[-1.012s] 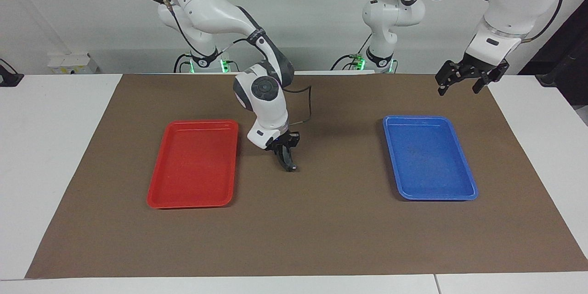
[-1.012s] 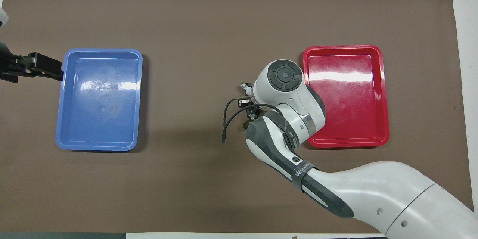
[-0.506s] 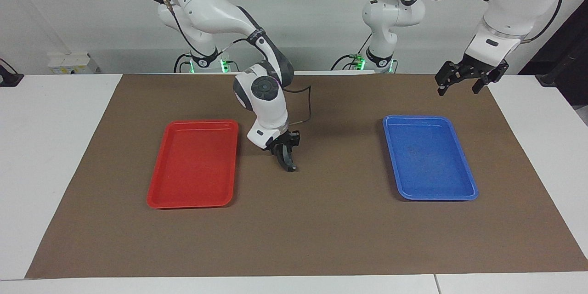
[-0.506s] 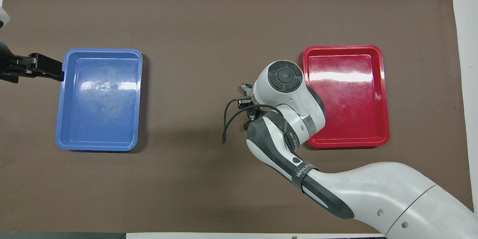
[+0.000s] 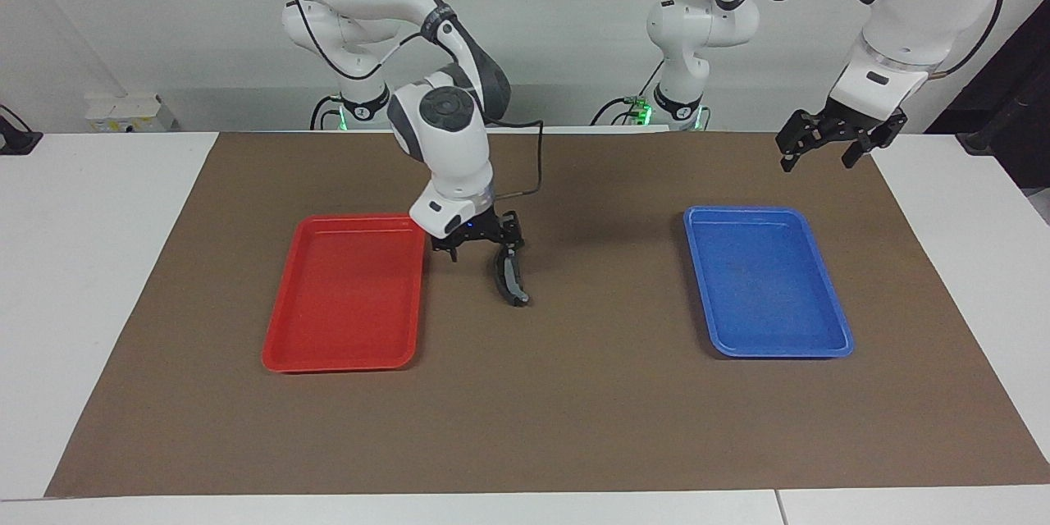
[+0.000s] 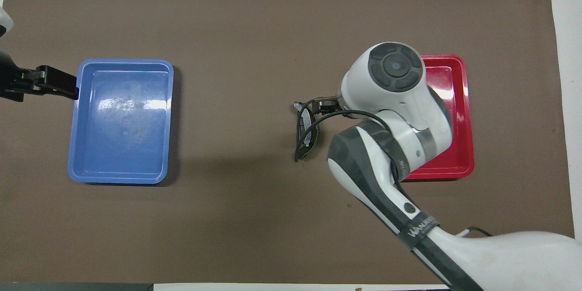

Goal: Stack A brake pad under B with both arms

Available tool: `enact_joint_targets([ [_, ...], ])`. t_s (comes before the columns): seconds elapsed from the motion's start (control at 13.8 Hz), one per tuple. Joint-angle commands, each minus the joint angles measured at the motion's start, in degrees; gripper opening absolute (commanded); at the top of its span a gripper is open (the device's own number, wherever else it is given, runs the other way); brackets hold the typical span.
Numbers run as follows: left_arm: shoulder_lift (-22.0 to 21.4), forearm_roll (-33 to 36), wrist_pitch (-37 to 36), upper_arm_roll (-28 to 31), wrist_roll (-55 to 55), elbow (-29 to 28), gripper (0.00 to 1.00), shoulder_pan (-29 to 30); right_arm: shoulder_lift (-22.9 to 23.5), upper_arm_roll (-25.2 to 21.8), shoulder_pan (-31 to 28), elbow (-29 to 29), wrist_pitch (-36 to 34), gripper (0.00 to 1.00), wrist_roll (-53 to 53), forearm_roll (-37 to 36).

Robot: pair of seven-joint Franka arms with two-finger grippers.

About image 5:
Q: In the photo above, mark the black clamp mount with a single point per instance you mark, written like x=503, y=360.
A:
x=16, y=138

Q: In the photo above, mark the long curved brake pad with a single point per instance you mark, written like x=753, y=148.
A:
x=500, y=279

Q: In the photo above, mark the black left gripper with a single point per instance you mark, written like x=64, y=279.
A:
x=849, y=127

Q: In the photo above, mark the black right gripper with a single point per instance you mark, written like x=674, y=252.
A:
x=476, y=231

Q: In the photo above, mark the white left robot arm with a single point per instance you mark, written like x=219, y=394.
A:
x=910, y=8

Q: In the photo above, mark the brown paper table mat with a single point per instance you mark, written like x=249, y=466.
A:
x=574, y=410

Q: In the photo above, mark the red plastic tray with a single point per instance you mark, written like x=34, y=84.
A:
x=344, y=303

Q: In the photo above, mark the dark furniture piece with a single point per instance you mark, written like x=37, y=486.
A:
x=1009, y=98

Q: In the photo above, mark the white wall power strip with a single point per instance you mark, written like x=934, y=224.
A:
x=123, y=113

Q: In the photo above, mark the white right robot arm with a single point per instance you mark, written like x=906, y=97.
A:
x=447, y=148

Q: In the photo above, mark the blue plastic tray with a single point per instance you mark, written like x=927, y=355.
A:
x=763, y=287

